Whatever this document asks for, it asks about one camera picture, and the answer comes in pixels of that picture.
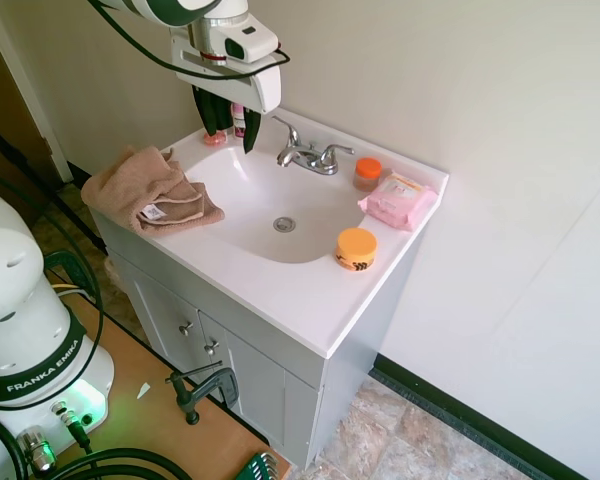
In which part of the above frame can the chrome two-handle faucet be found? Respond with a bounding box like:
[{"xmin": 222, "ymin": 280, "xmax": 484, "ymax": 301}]
[{"xmin": 271, "ymin": 115, "xmax": 356, "ymax": 176}]

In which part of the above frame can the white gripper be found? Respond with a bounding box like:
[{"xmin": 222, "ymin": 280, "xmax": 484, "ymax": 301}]
[{"xmin": 173, "ymin": 47, "xmax": 283, "ymax": 155}]

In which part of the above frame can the beige pink towel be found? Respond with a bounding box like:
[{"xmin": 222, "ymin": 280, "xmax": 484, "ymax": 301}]
[{"xmin": 81, "ymin": 144, "xmax": 226, "ymax": 238}]

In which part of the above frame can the green hex key set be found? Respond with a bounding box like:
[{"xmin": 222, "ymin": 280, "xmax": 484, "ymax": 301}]
[{"xmin": 237, "ymin": 451, "xmax": 281, "ymax": 480}]

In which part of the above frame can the round orange tin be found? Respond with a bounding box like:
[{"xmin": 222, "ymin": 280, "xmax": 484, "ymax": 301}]
[{"xmin": 335, "ymin": 227, "xmax": 379, "ymax": 274}]

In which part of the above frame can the pink wet wipes pack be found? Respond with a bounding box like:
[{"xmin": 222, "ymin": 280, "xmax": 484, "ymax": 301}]
[{"xmin": 357, "ymin": 170, "xmax": 439, "ymax": 232}]

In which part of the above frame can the silver cable connector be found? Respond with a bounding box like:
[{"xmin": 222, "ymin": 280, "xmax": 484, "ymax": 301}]
[{"xmin": 17, "ymin": 424, "xmax": 57, "ymax": 474}]

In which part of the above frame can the thick black base cable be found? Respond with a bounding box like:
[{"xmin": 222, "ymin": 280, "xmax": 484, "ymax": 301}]
[{"xmin": 0, "ymin": 399, "xmax": 194, "ymax": 480}]

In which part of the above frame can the pink deodorant stick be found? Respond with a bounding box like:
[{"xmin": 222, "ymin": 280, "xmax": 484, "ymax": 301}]
[{"xmin": 231, "ymin": 102, "xmax": 249, "ymax": 140}]

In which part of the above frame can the small jar with orange lid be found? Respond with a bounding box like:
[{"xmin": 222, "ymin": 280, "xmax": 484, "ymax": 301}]
[{"xmin": 352, "ymin": 157, "xmax": 383, "ymax": 193}]

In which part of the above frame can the white sink vanity top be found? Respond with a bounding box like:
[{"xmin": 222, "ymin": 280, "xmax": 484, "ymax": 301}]
[{"xmin": 87, "ymin": 107, "xmax": 451, "ymax": 359}]

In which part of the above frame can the grey vanity cabinet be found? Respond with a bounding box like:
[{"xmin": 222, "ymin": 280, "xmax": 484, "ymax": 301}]
[{"xmin": 92, "ymin": 207, "xmax": 426, "ymax": 471}]

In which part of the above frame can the black baseboard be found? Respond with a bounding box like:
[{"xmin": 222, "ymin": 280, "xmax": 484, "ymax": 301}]
[{"xmin": 372, "ymin": 353, "xmax": 600, "ymax": 480}]

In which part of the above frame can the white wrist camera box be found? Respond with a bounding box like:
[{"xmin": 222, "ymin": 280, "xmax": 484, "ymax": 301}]
[{"xmin": 199, "ymin": 14, "xmax": 280, "ymax": 65}]

